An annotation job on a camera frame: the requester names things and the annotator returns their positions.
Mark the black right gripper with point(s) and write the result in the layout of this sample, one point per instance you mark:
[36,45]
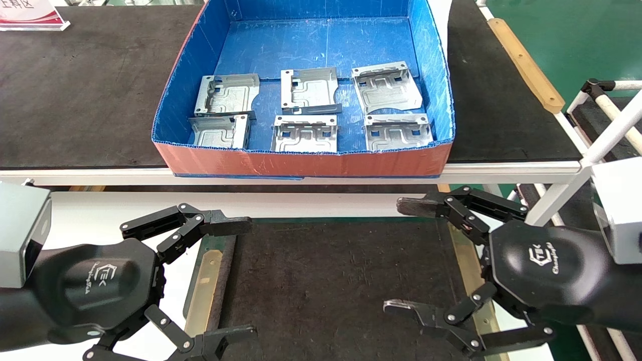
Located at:
[551,276]

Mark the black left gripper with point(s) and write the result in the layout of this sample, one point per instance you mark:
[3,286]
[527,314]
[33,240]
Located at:
[100,291]

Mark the silver stamped metal bracket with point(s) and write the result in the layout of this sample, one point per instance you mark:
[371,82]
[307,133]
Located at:
[386,90]
[313,87]
[396,135]
[215,135]
[306,135]
[233,95]

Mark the blue cardboard tray box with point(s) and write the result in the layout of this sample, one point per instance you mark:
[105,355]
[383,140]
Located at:
[301,163]

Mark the brass edge strip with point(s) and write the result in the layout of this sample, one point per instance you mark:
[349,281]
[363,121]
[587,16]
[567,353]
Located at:
[205,286]
[464,255]

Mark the dark green base mat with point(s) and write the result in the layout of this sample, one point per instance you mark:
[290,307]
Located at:
[213,243]

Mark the black work mat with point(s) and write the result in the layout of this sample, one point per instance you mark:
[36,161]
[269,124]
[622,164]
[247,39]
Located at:
[311,291]

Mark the black rack shelf mat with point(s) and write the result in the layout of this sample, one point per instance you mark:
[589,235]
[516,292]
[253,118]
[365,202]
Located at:
[589,128]

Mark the long wooden strip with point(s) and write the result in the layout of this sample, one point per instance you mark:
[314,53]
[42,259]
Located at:
[526,65]

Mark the large black bench mat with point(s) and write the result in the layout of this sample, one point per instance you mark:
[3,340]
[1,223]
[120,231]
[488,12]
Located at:
[75,90]

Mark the red white sign board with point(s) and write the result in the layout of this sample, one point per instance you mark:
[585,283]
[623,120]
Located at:
[30,17]

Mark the white tube rack frame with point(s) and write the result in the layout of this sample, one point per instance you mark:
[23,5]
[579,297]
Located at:
[559,193]

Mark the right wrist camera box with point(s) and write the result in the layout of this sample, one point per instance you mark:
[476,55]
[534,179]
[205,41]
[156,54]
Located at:
[622,210]

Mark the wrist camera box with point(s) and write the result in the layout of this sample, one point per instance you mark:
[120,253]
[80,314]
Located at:
[622,210]
[20,230]

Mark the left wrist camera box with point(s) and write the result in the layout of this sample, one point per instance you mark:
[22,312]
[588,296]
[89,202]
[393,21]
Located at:
[20,230]

